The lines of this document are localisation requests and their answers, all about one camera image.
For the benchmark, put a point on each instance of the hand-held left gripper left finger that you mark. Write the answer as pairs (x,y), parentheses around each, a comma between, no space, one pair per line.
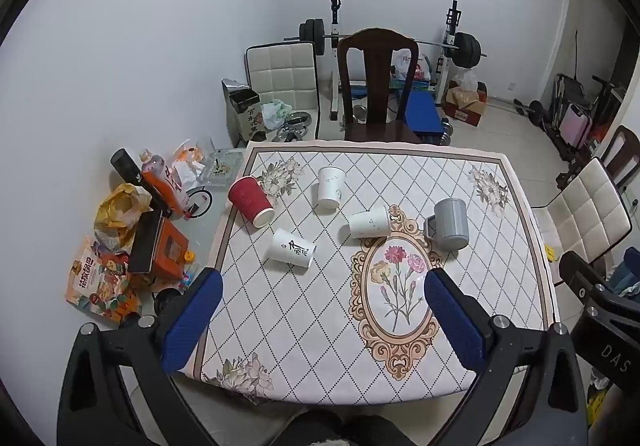
(192,321)

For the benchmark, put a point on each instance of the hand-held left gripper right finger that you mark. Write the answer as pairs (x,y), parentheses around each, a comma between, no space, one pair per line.
(455,326)

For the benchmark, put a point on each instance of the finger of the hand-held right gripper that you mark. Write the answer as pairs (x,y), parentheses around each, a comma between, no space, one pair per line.
(580,271)

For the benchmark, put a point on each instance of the white cup with black print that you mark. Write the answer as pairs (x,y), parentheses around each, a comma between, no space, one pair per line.
(291,248)

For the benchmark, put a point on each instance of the red ribbed paper cup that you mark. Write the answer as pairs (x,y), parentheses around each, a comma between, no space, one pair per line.
(250,200)

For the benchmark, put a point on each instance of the white paper cup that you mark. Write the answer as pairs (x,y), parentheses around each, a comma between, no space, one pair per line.
(330,188)
(369,222)

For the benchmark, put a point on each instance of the small yellow toy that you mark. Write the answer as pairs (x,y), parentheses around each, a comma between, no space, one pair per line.
(550,254)

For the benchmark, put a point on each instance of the dark blue cloth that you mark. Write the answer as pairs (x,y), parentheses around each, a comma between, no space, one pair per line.
(625,273)

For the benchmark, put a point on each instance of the white padded chair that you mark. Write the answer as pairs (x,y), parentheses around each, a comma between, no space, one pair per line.
(585,216)
(282,76)

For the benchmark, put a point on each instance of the yellow packet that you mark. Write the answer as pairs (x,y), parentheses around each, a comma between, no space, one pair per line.
(596,403)

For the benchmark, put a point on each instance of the small yellow roll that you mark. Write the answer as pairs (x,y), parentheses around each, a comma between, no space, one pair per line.
(189,256)

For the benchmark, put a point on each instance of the orange box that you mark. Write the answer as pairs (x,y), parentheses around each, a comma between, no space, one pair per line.
(172,251)

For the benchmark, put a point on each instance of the black tablet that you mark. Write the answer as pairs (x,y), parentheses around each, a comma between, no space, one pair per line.
(145,243)

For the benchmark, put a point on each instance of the colourful snack packet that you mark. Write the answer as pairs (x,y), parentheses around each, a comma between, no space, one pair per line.
(97,288)

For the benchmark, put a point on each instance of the grey mug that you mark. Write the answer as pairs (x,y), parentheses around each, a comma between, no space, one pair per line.
(451,223)

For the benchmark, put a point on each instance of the floral diamond-pattern tablecloth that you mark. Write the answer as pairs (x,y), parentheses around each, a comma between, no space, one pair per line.
(310,316)

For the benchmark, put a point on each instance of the dark wooden chair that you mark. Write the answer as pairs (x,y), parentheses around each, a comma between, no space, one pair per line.
(622,151)
(377,76)

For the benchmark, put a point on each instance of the yellow plastic bag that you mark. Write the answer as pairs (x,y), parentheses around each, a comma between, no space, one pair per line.
(117,213)

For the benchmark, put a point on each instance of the bottle with orange label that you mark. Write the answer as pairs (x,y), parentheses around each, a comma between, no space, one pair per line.
(167,183)

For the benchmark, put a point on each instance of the pink suitcase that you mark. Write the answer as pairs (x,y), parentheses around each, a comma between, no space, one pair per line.
(574,126)

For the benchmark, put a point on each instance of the crumpled white paper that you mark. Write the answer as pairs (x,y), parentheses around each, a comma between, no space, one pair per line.
(186,171)

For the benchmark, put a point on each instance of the glass ashtray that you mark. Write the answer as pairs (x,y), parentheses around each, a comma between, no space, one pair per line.
(220,168)

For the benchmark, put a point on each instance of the black cylinder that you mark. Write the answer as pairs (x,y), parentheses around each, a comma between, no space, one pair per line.
(129,167)

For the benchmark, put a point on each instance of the black dumbbell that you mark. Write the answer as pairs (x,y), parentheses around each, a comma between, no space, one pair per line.
(535,108)

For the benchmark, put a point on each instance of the black folded cart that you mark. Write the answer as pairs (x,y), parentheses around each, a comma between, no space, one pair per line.
(567,96)

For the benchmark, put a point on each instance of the cardboard box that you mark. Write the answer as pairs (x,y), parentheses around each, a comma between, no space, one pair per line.
(465,108)

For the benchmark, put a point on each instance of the black printed box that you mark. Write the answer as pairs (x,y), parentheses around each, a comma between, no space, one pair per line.
(242,118)

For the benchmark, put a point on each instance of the blue weight bench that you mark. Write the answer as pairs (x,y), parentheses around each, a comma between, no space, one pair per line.
(424,113)

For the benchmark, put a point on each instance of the clear plastic bag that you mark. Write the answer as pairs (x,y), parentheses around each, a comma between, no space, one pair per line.
(467,80)

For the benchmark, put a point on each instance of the pale green plastic bag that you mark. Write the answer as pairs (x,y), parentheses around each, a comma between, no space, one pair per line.
(275,113)

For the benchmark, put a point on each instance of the metal pot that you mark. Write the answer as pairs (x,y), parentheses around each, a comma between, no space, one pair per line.
(361,113)

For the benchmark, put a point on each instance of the black barbell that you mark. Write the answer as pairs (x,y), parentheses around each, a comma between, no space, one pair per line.
(467,50)

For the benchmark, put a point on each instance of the white and red plastic bag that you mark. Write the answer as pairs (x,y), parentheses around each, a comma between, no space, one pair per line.
(402,63)

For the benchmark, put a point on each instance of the white barbell rack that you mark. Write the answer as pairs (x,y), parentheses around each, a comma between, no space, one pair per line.
(334,76)

